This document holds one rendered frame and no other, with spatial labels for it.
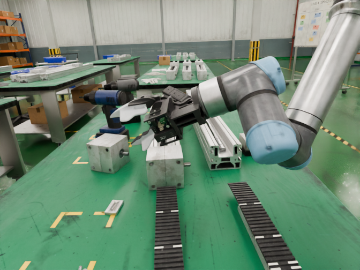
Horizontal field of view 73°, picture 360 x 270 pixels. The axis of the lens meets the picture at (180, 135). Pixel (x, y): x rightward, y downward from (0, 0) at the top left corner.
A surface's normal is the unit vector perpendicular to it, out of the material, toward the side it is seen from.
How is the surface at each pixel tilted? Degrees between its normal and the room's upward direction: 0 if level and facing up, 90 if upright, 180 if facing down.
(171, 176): 90
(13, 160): 90
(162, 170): 90
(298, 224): 0
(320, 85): 59
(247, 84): 53
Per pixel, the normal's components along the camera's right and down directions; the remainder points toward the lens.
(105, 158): -0.34, 0.35
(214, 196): -0.04, -0.93
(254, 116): -0.65, -0.32
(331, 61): -0.33, -0.18
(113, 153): 0.94, 0.09
